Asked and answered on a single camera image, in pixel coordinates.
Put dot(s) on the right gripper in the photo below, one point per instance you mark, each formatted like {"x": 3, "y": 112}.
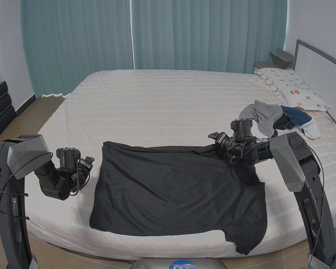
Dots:
{"x": 224, "y": 142}

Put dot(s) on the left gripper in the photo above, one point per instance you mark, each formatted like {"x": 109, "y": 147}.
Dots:
{"x": 84, "y": 172}

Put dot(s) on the black T-shirt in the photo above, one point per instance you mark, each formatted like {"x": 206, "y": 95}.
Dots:
{"x": 170, "y": 192}

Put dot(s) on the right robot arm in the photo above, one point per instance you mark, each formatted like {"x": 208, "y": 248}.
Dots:
{"x": 291, "y": 161}

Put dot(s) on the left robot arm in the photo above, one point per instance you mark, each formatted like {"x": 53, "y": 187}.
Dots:
{"x": 25, "y": 155}

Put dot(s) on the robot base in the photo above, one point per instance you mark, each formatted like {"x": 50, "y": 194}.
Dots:
{"x": 176, "y": 264}

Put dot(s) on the grey garment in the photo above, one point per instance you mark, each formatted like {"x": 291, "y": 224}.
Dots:
{"x": 266, "y": 115}

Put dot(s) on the bed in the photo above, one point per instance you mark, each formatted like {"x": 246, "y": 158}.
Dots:
{"x": 156, "y": 108}

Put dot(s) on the black garment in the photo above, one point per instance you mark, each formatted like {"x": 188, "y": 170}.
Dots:
{"x": 284, "y": 123}

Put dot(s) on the dark blue garment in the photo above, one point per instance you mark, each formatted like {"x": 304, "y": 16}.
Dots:
{"x": 296, "y": 116}

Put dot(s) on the white printed pillow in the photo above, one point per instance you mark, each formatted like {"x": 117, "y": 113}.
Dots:
{"x": 291, "y": 87}

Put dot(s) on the white garment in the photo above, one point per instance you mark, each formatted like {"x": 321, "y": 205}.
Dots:
{"x": 312, "y": 130}

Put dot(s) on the grey bedside table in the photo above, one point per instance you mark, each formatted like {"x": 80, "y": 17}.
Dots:
{"x": 280, "y": 57}

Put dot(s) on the black chest of drawers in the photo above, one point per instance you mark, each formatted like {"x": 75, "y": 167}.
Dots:
{"x": 0, "y": 108}

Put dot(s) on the blue-green curtain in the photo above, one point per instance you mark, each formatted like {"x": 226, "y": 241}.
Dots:
{"x": 207, "y": 24}
{"x": 78, "y": 32}

